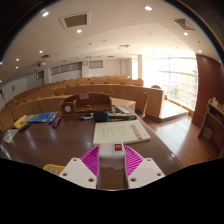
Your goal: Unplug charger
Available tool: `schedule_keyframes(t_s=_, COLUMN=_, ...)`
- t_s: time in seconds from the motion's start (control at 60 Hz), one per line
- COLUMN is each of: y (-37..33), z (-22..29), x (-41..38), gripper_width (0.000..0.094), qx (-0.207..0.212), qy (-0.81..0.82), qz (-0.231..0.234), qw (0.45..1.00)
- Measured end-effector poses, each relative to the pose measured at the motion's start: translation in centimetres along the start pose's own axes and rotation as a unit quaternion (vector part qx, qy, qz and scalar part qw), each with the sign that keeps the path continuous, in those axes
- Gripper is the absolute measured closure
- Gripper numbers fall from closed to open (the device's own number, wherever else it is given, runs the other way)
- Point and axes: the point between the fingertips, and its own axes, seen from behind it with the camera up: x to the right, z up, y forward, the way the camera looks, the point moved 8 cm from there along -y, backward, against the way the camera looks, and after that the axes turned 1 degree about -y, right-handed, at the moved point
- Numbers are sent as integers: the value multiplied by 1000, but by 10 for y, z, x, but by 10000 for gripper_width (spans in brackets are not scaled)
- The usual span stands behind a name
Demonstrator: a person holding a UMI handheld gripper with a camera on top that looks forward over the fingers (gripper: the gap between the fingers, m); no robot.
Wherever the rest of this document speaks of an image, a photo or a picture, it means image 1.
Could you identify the white printed leaflet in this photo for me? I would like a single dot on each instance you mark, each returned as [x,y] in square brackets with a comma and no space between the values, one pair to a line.
[9,135]

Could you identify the white charger block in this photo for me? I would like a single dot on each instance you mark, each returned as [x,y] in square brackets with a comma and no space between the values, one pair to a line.
[111,156]

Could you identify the low wooden platform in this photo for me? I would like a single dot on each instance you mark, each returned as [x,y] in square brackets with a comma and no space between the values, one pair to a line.
[170,111]

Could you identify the black remote control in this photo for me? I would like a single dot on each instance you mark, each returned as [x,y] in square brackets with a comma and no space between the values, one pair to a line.
[24,127]

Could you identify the rows of wooden lecture desks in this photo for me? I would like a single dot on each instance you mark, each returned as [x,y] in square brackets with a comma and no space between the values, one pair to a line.
[126,90]

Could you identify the round ceiling lights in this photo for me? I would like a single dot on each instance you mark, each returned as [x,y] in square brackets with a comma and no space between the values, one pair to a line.
[148,8]

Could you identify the blue marker pen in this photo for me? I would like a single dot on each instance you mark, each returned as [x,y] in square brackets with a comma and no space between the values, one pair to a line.
[52,119]

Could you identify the black handheld microphone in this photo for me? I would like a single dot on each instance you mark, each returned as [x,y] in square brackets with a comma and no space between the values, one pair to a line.
[100,116]

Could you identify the blue folder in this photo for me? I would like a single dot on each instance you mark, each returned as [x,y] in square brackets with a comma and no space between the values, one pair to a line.
[41,117]

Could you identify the yellow power strip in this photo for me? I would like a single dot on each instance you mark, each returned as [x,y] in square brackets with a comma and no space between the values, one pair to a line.
[53,168]

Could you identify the large bright window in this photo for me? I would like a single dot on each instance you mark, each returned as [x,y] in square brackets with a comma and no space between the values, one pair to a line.
[176,83]

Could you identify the red marker pen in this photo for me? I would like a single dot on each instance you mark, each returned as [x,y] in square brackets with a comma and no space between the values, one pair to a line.
[56,122]

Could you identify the wooden shelf unit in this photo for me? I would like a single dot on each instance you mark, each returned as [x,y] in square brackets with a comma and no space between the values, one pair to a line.
[213,128]

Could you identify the wooden chair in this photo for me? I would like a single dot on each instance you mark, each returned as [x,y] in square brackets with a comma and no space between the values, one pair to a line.
[141,102]

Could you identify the grey flat device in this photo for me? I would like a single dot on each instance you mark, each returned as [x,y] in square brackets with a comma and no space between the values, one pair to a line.
[121,116]

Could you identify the black and white marker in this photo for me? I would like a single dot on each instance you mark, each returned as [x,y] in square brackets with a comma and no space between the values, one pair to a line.
[86,117]

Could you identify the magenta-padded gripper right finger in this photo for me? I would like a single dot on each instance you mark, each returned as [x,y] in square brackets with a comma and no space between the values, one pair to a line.
[146,171]

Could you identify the wooden desk organizer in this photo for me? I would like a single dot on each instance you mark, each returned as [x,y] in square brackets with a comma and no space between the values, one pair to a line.
[90,101]

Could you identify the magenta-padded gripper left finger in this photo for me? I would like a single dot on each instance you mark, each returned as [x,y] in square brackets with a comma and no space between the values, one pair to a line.
[77,171]

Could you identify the square ceiling vent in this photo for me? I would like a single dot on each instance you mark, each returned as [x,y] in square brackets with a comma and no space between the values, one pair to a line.
[75,20]
[183,24]

